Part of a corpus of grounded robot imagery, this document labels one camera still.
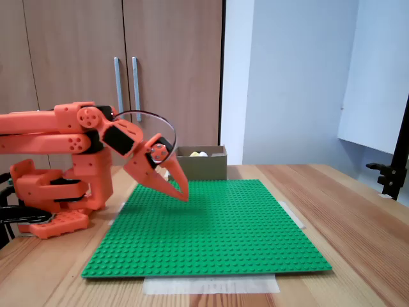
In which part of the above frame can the brown cardboard box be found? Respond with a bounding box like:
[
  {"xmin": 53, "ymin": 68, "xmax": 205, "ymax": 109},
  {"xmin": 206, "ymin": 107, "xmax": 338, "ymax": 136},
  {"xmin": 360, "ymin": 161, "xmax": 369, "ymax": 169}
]
[{"xmin": 164, "ymin": 145, "xmax": 228, "ymax": 182}]

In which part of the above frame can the masking tape strip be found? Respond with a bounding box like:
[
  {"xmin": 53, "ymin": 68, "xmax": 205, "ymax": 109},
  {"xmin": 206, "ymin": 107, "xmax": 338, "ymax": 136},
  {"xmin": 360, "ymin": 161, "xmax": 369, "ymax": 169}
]
[
  {"xmin": 277, "ymin": 200, "xmax": 307, "ymax": 230},
  {"xmin": 143, "ymin": 274, "xmax": 281, "ymax": 295},
  {"xmin": 107, "ymin": 201, "xmax": 126, "ymax": 226}
]

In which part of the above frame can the green studded baseplate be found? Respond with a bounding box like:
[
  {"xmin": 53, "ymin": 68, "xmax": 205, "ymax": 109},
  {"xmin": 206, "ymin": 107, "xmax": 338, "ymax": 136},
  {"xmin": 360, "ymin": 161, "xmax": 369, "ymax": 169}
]
[{"xmin": 80, "ymin": 178, "xmax": 333, "ymax": 279}]

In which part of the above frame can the wooden cabinet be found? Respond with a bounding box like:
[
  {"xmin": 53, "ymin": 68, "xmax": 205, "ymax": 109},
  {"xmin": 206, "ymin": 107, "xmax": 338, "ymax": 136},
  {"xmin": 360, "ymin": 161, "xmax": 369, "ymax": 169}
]
[{"xmin": 0, "ymin": 0, "xmax": 226, "ymax": 167}]

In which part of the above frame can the black table clamp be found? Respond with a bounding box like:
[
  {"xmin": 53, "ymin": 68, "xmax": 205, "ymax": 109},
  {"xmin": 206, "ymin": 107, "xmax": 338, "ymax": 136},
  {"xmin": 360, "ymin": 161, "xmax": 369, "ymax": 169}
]
[{"xmin": 0, "ymin": 205, "xmax": 58, "ymax": 224}]

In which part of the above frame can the black clamp stand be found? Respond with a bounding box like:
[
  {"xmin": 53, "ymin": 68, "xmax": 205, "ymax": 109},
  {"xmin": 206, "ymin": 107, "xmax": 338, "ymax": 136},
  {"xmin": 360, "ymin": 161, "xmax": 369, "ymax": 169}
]
[{"xmin": 366, "ymin": 92, "xmax": 409, "ymax": 201}]

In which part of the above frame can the white board panel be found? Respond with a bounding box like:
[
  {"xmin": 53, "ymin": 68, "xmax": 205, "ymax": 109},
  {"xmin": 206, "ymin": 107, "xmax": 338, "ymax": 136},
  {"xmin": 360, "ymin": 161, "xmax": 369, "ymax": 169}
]
[{"xmin": 337, "ymin": 0, "xmax": 409, "ymax": 156}]

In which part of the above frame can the gripper motor cable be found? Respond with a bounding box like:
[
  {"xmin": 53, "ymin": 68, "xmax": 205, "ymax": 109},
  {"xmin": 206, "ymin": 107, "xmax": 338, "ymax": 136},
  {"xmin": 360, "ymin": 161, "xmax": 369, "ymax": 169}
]
[{"xmin": 111, "ymin": 110, "xmax": 178, "ymax": 161}]

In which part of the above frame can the metal cabinet handle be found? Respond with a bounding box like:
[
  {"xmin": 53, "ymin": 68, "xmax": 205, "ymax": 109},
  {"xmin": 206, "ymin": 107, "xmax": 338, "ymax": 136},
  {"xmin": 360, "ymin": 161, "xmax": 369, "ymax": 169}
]
[
  {"xmin": 132, "ymin": 56, "xmax": 143, "ymax": 123},
  {"xmin": 114, "ymin": 57, "xmax": 125, "ymax": 113}
]

